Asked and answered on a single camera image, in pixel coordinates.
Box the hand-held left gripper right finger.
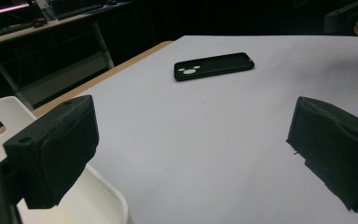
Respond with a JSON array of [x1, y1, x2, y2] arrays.
[[286, 96, 358, 213]]

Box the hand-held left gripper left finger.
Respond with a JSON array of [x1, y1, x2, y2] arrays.
[[3, 94, 101, 210]]

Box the white plastic storage box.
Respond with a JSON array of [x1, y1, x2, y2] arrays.
[[0, 95, 130, 224]]

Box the black phone case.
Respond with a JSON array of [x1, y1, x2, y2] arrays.
[[173, 51, 255, 82]]

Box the black keyboard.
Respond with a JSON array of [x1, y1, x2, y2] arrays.
[[0, 21, 40, 42]]

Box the monitor with pink strip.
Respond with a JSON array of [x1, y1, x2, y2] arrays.
[[0, 0, 34, 20]]

